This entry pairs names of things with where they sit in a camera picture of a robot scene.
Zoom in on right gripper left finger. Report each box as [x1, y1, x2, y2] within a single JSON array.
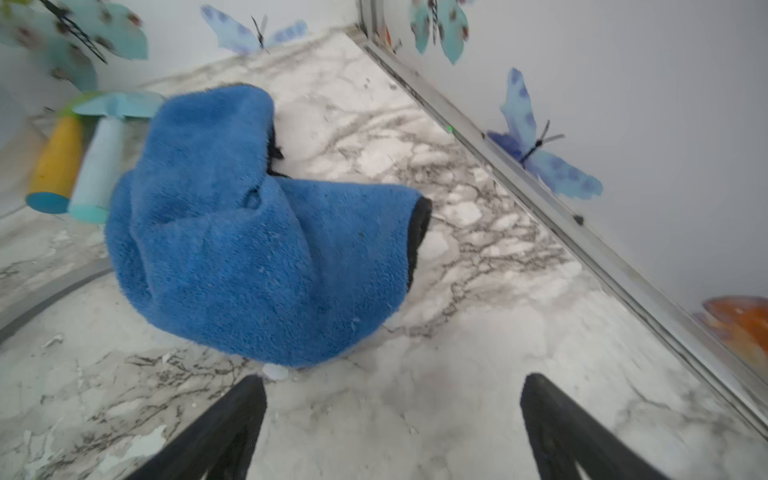
[[129, 375, 267, 479]]

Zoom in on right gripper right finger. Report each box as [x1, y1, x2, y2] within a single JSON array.
[[520, 373, 665, 480]]

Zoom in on blue grey rag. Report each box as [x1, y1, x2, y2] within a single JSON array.
[[105, 84, 432, 367]]

